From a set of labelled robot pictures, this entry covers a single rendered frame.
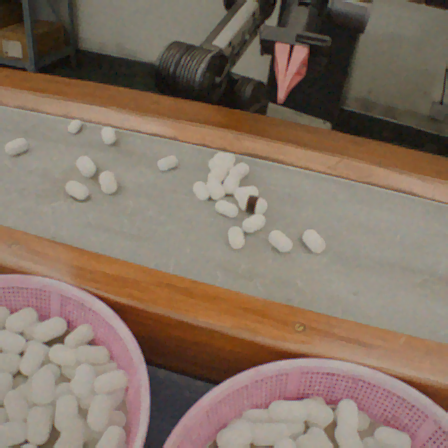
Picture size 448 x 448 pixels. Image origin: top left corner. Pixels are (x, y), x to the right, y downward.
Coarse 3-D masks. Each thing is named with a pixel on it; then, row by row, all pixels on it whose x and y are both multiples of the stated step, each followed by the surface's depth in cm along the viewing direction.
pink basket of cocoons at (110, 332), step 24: (0, 288) 42; (24, 288) 42; (48, 288) 42; (72, 288) 41; (48, 312) 43; (72, 312) 42; (96, 312) 41; (96, 336) 42; (120, 336) 39; (120, 360) 39; (144, 384) 35; (144, 408) 33; (144, 432) 31
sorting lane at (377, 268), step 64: (0, 128) 70; (64, 128) 72; (0, 192) 57; (64, 192) 58; (128, 192) 60; (192, 192) 61; (320, 192) 64; (384, 192) 66; (128, 256) 50; (192, 256) 51; (256, 256) 52; (320, 256) 53; (384, 256) 55; (384, 320) 46
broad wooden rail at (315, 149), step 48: (0, 96) 77; (48, 96) 76; (96, 96) 77; (144, 96) 79; (192, 144) 71; (240, 144) 70; (288, 144) 70; (336, 144) 71; (384, 144) 74; (432, 192) 66
